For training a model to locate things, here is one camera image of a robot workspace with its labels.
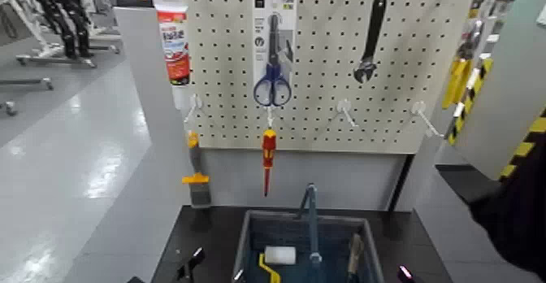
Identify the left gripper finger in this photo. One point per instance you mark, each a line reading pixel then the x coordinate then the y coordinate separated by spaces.
pixel 239 275
pixel 192 263

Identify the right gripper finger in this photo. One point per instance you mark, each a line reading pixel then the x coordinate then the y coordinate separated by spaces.
pixel 405 275

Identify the black adjustable wrench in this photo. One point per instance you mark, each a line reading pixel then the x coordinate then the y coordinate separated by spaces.
pixel 374 28

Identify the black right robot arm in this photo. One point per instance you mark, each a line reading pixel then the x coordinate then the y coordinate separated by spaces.
pixel 520 225

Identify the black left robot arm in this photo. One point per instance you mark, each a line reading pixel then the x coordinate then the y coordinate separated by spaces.
pixel 134 280

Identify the grey-blue plastic crate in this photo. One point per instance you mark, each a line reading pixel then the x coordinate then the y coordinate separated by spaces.
pixel 256 233

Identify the yellow grey scraper brush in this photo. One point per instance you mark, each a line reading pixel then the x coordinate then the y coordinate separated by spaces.
pixel 199 190

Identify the red yellow screwdriver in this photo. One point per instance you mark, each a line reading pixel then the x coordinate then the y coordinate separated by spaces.
pixel 268 148

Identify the white pegboard hook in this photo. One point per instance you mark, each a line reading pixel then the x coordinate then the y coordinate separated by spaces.
pixel 194 104
pixel 420 109
pixel 344 106
pixel 269 116

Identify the yellow black hazard tape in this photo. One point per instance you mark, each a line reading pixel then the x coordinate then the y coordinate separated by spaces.
pixel 522 148
pixel 469 101

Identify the blue scissors on card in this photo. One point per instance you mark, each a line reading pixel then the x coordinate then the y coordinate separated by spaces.
pixel 273 75

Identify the grey side panel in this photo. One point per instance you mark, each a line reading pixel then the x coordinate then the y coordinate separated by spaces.
pixel 512 84

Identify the red white sealant tube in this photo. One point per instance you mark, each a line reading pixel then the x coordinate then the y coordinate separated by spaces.
pixel 175 41

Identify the white perforated pegboard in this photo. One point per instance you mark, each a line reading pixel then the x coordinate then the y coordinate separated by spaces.
pixel 332 62

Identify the yellow black packaged tool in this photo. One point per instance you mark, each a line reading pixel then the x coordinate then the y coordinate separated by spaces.
pixel 475 9

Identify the black humanoid robot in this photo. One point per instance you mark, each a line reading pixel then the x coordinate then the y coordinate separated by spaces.
pixel 64 15

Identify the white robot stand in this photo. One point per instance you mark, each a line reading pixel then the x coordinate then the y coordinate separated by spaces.
pixel 25 15

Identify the grey metal base frame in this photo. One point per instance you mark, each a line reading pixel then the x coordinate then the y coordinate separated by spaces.
pixel 25 82
pixel 55 58

